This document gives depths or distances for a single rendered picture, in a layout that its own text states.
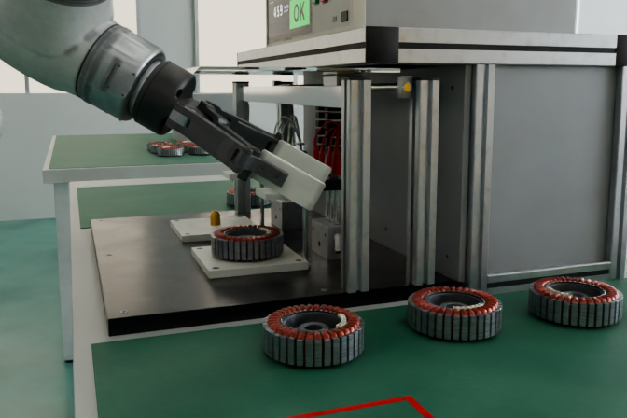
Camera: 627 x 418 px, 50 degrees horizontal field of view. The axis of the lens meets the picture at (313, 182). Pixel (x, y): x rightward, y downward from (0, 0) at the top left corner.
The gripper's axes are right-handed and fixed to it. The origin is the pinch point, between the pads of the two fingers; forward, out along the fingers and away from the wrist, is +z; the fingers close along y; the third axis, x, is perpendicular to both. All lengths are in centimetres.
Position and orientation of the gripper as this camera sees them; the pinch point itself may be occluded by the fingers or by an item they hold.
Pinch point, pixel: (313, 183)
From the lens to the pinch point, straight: 71.6
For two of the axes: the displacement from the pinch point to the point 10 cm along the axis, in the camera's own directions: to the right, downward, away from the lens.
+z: 8.7, 4.9, 0.0
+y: -0.7, 1.3, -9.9
